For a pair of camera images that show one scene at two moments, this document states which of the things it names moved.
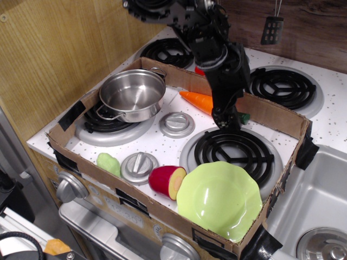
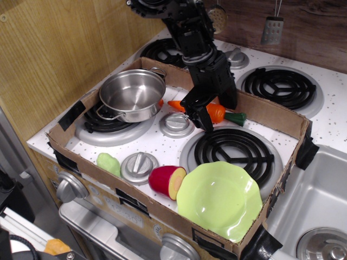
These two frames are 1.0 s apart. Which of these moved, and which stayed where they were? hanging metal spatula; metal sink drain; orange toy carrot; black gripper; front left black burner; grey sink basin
Moved: black gripper; orange toy carrot
Stayed: metal sink drain; hanging metal spatula; front left black burner; grey sink basin
